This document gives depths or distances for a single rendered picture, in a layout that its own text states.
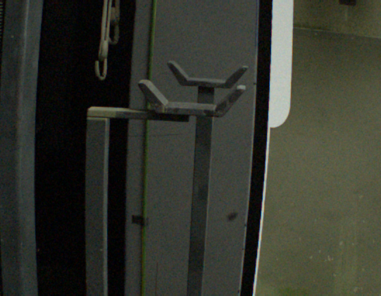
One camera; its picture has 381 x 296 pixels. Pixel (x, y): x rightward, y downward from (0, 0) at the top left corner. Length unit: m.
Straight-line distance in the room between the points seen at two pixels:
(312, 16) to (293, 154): 0.55
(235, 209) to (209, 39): 0.25
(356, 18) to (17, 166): 2.46
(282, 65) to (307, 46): 1.20
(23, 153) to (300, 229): 2.08
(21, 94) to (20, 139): 0.04
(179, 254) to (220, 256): 0.06
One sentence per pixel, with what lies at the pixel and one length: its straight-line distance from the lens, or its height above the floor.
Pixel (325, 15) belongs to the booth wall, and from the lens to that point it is 3.09.
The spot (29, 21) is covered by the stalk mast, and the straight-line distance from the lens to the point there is 0.74.
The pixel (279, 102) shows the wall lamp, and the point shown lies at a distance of 1.87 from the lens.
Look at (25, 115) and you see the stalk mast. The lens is 0.75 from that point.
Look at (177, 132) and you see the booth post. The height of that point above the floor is 0.99.
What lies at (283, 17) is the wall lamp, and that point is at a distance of 1.86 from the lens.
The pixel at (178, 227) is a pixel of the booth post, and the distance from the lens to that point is 1.25.
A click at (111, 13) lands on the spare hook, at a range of 1.27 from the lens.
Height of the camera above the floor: 1.18
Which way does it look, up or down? 10 degrees down
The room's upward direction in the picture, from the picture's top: 3 degrees clockwise
